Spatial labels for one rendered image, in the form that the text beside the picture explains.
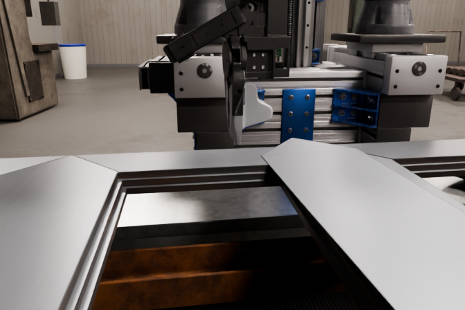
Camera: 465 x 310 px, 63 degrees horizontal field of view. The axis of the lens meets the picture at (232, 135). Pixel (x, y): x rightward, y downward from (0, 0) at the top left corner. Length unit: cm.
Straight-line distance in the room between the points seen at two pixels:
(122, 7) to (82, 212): 1032
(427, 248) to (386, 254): 5
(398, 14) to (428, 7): 1119
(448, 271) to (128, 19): 1048
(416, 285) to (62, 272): 31
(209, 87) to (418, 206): 51
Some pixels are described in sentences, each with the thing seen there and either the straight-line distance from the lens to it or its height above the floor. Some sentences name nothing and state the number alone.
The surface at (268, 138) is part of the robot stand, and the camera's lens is 102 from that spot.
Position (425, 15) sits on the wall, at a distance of 1226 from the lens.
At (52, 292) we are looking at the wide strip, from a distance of 37.
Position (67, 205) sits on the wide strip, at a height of 85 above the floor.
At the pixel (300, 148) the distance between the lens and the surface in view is 69.
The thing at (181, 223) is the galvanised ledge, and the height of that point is 68.
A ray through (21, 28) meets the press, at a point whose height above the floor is 104.
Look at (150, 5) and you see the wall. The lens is 1063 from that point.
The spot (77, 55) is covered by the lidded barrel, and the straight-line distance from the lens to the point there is 849.
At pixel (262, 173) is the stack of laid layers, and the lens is 60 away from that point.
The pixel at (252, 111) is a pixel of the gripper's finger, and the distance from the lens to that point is 52.
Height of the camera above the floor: 106
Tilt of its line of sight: 16 degrees down
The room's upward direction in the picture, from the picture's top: straight up
